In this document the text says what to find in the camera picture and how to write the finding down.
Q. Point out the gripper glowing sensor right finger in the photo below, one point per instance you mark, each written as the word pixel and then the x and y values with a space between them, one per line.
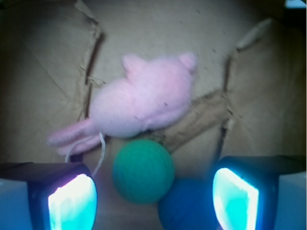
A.
pixel 261 193

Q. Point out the blue textured ball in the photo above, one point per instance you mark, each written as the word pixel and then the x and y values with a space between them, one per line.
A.
pixel 188 206

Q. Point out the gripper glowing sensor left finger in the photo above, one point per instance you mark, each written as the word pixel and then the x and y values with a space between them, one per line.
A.
pixel 47 196

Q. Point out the pink plush toy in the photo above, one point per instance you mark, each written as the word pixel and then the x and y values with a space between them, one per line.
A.
pixel 152 95

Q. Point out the green textured ball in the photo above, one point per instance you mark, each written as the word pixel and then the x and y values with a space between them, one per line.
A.
pixel 143 171

